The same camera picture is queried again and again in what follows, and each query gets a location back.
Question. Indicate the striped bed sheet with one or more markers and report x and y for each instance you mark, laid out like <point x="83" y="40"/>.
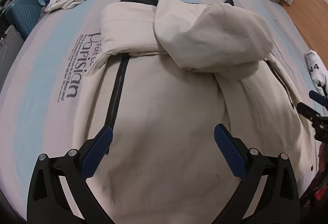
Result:
<point x="39" y="98"/>

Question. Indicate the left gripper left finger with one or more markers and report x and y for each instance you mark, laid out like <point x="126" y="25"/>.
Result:
<point x="47" y="202"/>

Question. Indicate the white and black printed shirt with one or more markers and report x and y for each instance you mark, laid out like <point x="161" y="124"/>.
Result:
<point x="317" y="71"/>

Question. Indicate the cream and black hooded jacket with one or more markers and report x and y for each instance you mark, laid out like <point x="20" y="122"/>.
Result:
<point x="167" y="74"/>

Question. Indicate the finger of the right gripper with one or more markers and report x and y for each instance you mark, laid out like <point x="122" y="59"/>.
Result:
<point x="310" y="114"/>
<point x="322" y="100"/>

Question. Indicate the teal ribbed suitcase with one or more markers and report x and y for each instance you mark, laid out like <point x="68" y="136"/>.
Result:
<point x="24" y="15"/>

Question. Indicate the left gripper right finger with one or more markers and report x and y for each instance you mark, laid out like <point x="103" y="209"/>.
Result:
<point x="267" y="192"/>

